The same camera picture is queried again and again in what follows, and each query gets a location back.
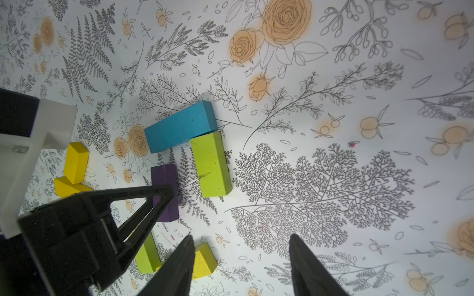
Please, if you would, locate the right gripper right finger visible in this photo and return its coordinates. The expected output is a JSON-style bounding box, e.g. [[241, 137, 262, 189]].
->
[[289, 234, 349, 296]]

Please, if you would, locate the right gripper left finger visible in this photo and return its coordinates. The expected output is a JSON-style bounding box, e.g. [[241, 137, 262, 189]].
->
[[138, 234, 196, 296]]

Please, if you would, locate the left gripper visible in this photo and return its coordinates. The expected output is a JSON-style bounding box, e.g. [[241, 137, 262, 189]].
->
[[18, 185, 175, 292]]

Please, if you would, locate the purple block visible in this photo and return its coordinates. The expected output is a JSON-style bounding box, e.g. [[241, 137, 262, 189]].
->
[[150, 163, 180, 223]]

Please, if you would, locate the lime green short block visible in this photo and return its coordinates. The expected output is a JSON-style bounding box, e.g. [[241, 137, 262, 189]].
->
[[191, 131, 232, 198]]

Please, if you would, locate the teal block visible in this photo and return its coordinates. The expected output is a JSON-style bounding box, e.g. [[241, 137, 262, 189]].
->
[[144, 101, 218, 154]]

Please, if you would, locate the lime green long block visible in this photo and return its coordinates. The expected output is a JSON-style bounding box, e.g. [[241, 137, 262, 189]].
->
[[135, 234, 162, 274]]

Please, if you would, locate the yellow-green block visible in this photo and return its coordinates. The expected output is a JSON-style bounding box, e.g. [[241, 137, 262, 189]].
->
[[192, 243, 218, 280]]

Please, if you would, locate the long yellow block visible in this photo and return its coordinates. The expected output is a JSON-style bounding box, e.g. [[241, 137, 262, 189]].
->
[[54, 176, 92, 198]]

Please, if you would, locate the small yellow block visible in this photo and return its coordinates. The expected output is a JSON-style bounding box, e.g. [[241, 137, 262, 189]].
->
[[64, 142, 90, 185]]

